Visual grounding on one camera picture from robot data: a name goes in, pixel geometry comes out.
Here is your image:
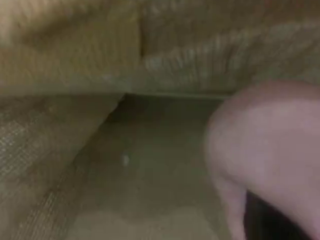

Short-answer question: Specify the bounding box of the pink peach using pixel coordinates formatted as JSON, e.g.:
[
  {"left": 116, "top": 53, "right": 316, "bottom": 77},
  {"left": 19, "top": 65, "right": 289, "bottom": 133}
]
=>
[{"left": 204, "top": 79, "right": 320, "bottom": 240}]

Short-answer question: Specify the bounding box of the brown jute tote bag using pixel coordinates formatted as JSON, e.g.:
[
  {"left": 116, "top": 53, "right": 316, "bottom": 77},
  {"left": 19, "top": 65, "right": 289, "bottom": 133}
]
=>
[{"left": 0, "top": 0, "right": 320, "bottom": 240}]

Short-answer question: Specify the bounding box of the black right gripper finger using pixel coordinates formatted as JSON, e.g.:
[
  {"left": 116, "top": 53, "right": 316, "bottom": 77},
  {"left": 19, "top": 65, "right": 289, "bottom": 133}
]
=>
[{"left": 243, "top": 189, "right": 316, "bottom": 240}]

